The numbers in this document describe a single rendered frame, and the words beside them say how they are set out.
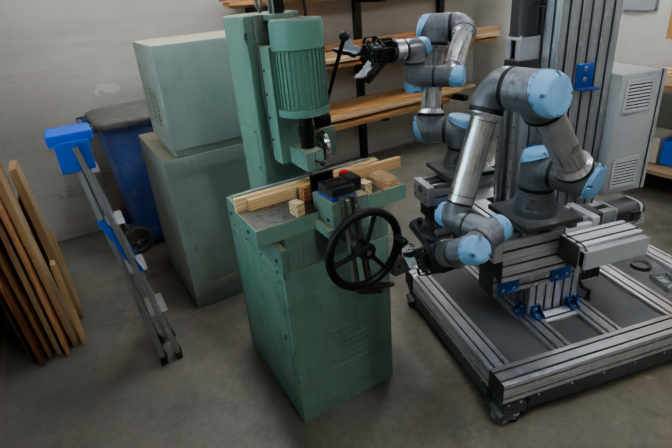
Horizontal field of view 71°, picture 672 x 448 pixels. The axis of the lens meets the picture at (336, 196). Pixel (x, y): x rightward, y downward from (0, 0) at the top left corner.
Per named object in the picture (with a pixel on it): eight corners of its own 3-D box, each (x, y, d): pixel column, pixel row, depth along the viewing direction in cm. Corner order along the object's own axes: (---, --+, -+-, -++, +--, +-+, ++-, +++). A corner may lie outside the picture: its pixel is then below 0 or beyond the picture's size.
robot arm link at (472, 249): (499, 254, 121) (478, 270, 118) (471, 257, 131) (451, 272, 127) (486, 227, 121) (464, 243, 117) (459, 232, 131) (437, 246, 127)
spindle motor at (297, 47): (292, 123, 151) (280, 21, 138) (271, 114, 165) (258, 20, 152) (339, 113, 159) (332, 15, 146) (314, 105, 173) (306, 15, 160)
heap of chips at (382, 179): (383, 189, 170) (383, 180, 169) (362, 178, 181) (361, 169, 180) (403, 183, 174) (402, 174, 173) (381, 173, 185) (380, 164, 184)
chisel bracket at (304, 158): (308, 176, 165) (305, 153, 161) (291, 166, 176) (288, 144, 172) (326, 171, 168) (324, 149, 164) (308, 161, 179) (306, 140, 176)
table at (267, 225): (268, 261, 142) (266, 244, 140) (235, 224, 167) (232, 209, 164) (423, 206, 169) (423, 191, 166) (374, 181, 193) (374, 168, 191)
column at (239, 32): (268, 208, 187) (240, 16, 158) (249, 190, 205) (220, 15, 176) (318, 193, 197) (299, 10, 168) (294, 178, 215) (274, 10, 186)
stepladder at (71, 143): (155, 372, 222) (43, 141, 168) (144, 342, 242) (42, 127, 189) (187, 355, 228) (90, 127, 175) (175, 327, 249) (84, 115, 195)
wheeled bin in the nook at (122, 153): (125, 263, 314) (82, 123, 274) (110, 234, 356) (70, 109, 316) (215, 232, 346) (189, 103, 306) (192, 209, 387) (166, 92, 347)
